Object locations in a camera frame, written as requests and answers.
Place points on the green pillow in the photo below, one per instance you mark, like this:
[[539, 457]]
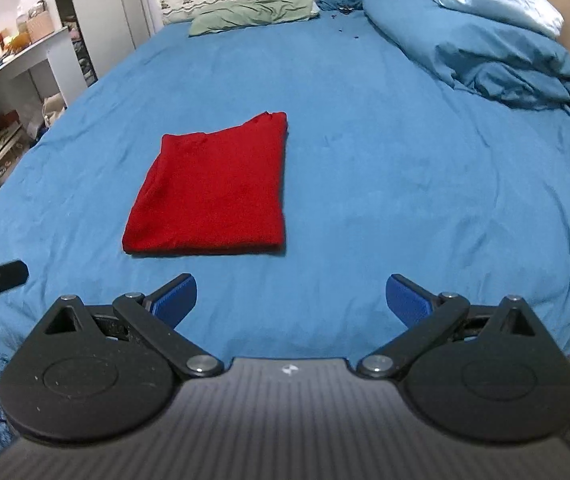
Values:
[[253, 13]]

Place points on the white shelf desk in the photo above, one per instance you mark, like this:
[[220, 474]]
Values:
[[20, 96]]

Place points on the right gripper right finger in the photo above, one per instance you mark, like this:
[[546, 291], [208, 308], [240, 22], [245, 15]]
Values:
[[430, 320]]

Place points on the blue duvet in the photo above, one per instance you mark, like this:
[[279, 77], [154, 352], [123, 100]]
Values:
[[498, 61]]

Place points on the blue bed sheet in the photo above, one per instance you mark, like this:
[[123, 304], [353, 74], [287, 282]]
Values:
[[388, 170]]

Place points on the red knit sweater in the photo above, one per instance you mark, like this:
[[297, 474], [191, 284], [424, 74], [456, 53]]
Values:
[[213, 193]]

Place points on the white wardrobe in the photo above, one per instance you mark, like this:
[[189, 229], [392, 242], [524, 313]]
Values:
[[109, 31]]

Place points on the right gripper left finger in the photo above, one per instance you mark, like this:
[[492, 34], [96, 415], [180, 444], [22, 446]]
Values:
[[154, 320]]

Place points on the beige handbag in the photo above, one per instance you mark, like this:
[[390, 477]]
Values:
[[53, 108]]

